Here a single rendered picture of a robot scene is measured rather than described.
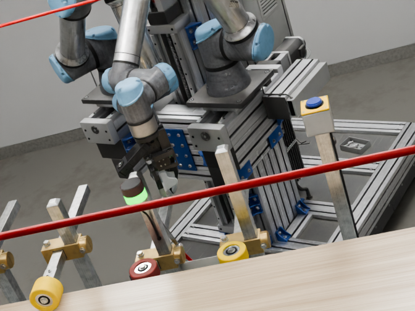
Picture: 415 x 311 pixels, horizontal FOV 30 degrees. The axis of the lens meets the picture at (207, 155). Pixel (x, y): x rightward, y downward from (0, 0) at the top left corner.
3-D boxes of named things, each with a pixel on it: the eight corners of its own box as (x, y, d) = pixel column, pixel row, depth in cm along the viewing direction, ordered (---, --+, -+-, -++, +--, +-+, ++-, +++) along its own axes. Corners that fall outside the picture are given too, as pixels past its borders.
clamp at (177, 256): (142, 264, 226) (137, 250, 224) (186, 255, 223) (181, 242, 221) (139, 276, 221) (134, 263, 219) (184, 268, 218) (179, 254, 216)
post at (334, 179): (347, 260, 219) (311, 125, 198) (364, 256, 218) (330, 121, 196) (349, 269, 215) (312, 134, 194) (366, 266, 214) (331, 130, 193)
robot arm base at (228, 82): (222, 74, 268) (213, 49, 264) (259, 74, 260) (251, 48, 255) (199, 97, 259) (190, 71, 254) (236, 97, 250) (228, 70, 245)
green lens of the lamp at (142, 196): (128, 194, 208) (125, 187, 207) (149, 189, 207) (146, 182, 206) (124, 207, 203) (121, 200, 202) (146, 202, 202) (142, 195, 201)
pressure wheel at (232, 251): (222, 286, 211) (210, 253, 205) (242, 268, 215) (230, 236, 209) (243, 295, 205) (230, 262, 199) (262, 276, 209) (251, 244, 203)
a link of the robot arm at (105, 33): (131, 57, 281) (118, 23, 274) (100, 73, 276) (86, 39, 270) (117, 51, 291) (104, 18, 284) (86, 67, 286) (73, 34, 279)
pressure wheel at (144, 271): (144, 290, 219) (130, 259, 214) (170, 285, 218) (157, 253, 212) (140, 309, 213) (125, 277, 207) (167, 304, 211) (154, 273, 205)
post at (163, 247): (183, 302, 232) (128, 171, 209) (194, 300, 231) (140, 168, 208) (181, 310, 229) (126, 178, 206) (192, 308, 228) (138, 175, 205)
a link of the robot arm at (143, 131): (129, 129, 204) (125, 118, 211) (135, 144, 206) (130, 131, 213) (156, 118, 205) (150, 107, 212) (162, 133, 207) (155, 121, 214)
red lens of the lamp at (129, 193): (125, 186, 207) (121, 179, 206) (146, 181, 206) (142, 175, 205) (120, 199, 202) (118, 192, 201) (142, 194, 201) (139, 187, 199)
